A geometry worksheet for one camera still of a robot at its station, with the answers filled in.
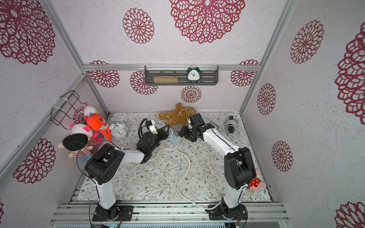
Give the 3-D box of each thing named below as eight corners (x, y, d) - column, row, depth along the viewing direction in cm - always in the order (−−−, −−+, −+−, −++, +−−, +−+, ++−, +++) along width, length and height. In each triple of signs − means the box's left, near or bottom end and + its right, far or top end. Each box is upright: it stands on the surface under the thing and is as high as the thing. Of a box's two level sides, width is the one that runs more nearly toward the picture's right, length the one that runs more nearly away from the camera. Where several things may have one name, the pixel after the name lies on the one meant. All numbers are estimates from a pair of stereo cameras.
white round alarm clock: (114, 139, 106) (108, 128, 97) (117, 132, 110) (111, 121, 101) (127, 139, 106) (122, 128, 97) (129, 132, 110) (124, 121, 101)
